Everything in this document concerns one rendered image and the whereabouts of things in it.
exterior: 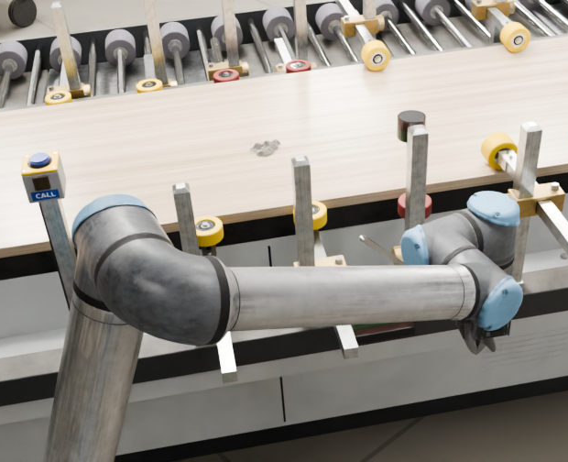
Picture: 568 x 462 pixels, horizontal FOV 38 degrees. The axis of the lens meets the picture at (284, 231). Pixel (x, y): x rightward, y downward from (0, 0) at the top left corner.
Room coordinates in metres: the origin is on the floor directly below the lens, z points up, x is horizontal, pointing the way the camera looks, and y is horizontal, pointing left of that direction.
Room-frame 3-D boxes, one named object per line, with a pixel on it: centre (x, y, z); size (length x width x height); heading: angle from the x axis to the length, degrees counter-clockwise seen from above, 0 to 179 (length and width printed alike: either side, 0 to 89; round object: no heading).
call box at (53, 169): (1.39, 0.46, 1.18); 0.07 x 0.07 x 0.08; 7
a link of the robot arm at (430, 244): (1.12, -0.27, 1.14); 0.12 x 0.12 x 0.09; 24
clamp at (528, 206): (1.52, -0.56, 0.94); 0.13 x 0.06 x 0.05; 97
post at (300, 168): (1.46, -0.04, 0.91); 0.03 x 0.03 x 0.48; 7
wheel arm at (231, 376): (1.38, 0.16, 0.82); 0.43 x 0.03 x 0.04; 7
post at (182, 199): (1.42, 0.20, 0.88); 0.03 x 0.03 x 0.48; 7
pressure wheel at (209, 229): (1.58, 0.18, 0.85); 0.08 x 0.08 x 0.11
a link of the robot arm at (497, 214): (1.18, -0.37, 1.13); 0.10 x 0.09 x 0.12; 114
